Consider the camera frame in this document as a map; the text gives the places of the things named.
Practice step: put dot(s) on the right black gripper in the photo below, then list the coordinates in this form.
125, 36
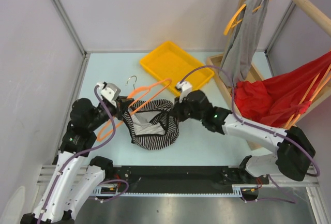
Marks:
176, 112

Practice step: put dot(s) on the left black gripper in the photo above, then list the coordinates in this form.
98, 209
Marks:
122, 102

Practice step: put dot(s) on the wooden clothes rack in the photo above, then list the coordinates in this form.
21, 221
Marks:
323, 90

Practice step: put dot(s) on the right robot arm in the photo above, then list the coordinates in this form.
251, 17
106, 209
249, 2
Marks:
291, 152

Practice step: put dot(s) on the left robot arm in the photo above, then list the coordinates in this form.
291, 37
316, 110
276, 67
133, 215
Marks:
62, 200

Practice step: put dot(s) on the grey tank top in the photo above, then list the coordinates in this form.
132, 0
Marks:
244, 41

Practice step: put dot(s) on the striped tank top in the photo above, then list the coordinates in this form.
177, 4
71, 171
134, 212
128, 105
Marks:
150, 124

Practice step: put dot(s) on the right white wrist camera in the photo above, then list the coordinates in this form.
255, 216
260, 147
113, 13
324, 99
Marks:
184, 88

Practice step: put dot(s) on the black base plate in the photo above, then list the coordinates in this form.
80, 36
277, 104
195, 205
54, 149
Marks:
183, 175

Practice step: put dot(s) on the white cable duct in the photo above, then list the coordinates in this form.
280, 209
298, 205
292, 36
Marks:
193, 190

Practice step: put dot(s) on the orange hanger with grey top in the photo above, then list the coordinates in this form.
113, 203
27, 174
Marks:
238, 14

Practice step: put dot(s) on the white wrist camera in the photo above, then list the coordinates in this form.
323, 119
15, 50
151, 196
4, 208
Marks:
184, 88
109, 91

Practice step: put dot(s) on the red tank top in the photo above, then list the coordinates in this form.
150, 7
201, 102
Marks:
275, 101

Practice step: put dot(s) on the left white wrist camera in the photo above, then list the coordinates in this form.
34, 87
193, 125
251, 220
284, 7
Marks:
109, 91

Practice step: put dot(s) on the yellow plastic tray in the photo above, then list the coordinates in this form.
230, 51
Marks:
169, 61

